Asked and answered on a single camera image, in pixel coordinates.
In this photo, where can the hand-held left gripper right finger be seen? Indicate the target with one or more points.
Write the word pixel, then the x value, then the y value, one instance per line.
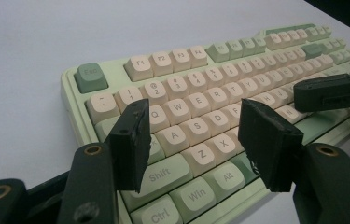
pixel 269 146

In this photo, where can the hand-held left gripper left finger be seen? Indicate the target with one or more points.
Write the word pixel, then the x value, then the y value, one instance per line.
pixel 129 149

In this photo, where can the white board table cover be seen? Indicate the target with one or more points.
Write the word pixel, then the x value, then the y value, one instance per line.
pixel 39 62

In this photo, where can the green and pink keyboard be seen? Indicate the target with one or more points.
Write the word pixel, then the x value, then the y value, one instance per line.
pixel 194 93

